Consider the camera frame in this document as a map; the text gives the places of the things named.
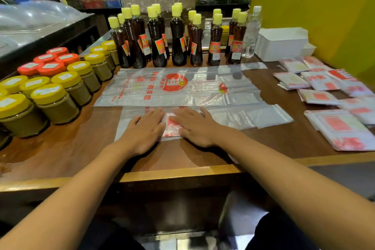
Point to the yellow sign board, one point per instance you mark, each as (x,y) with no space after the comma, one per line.
(328,9)

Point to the person's right forearm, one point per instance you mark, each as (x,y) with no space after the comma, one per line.
(293,191)

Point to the person's right hand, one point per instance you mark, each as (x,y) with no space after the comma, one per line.
(199,129)

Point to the clear plastic display cover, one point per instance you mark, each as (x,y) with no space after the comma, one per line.
(38,21)

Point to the red-lid jar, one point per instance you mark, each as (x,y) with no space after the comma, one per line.
(57,51)
(44,58)
(51,68)
(67,59)
(29,68)

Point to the person's right little finger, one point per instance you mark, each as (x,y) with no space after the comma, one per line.
(204,112)

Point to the person's right thumb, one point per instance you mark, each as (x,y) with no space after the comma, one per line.
(184,135)

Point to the pile of folded bag squares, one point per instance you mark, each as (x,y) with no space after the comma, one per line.
(337,103)

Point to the small white box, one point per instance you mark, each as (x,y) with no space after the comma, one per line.
(308,49)

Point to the clear plastic bag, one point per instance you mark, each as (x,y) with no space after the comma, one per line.
(234,116)

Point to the person's left forearm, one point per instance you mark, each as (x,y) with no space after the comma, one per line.
(64,200)

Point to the white rectangular box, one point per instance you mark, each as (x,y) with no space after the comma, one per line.
(281,44)

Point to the person's left hand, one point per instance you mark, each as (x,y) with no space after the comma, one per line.
(140,137)

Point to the row of dark sauce bottles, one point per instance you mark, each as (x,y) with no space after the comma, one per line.
(175,39)

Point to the group of yellow-lid jars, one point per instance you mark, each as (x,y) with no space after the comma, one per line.
(55,94)

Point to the clear water bottle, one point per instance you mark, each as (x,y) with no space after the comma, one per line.
(252,34)

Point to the person's left thumb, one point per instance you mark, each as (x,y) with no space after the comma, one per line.
(162,130)

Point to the black display counter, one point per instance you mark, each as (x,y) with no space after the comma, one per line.
(52,44)

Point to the flat red-printed plastic bag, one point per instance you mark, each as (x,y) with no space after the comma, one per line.
(181,88)

